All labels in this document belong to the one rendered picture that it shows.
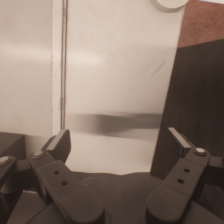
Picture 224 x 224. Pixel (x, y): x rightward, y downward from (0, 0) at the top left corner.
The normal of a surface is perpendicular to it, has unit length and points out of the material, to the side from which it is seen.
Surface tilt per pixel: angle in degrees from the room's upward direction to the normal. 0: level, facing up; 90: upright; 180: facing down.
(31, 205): 0
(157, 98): 0
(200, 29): 0
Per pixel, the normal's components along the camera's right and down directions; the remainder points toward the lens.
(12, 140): 0.11, -0.95
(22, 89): 0.00, 0.30
